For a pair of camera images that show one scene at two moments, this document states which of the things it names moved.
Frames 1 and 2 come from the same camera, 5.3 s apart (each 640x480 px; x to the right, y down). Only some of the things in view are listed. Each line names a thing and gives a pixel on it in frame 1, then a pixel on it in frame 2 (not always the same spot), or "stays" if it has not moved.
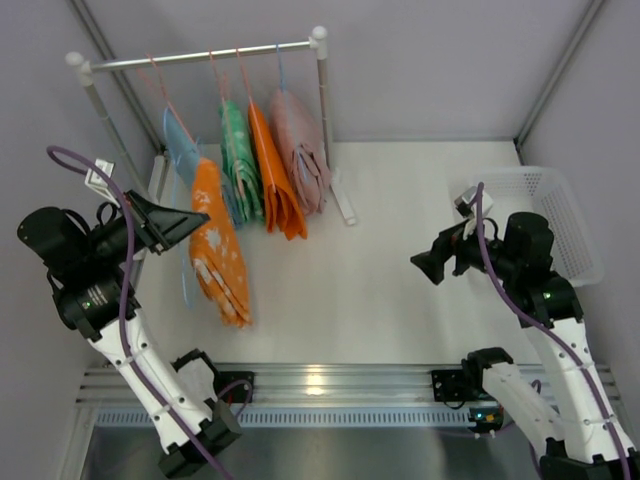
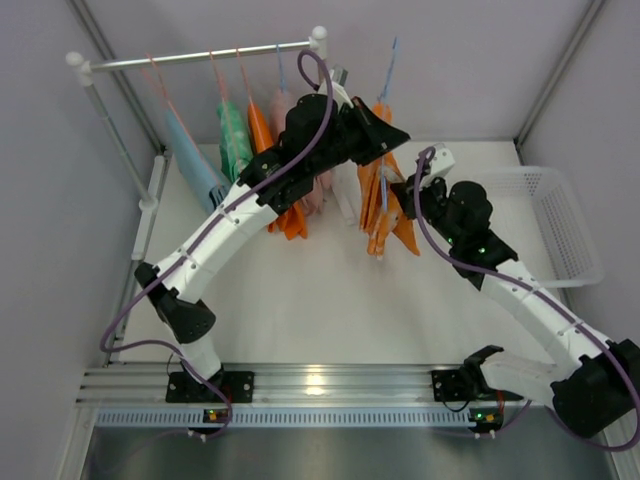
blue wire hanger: [182, 254] to [386, 75]
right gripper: [448, 251] to [407, 195]
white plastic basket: [549, 193] stays
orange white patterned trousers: [213, 256] to [378, 208]
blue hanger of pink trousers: [283, 85] stays
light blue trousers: [186, 154] stays
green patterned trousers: [239, 157] stays
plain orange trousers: [282, 205] stays
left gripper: [145, 223] to [360, 126]
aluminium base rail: [327, 385] stays
